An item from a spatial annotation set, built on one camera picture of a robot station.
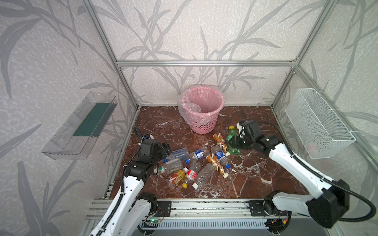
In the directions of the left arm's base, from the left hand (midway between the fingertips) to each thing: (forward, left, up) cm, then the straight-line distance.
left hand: (167, 143), depth 79 cm
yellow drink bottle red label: (-16, -4, -10) cm, 20 cm away
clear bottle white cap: (-10, -23, -11) cm, 28 cm away
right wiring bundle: (-34, -57, -16) cm, 68 cm away
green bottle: (-4, -34, +10) cm, 35 cm away
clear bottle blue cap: (0, -17, -13) cm, 21 cm away
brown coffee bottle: (-4, -26, -12) cm, 29 cm away
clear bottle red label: (-12, -14, -11) cm, 21 cm away
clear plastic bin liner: (+35, -16, -5) cm, 39 cm away
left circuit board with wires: (-32, +3, -16) cm, 36 cm away
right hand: (+3, -35, +1) cm, 36 cm away
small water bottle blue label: (-1, -31, -13) cm, 34 cm away
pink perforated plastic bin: (+17, -24, -8) cm, 30 cm away
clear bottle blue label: (-1, -7, -12) cm, 14 cm away
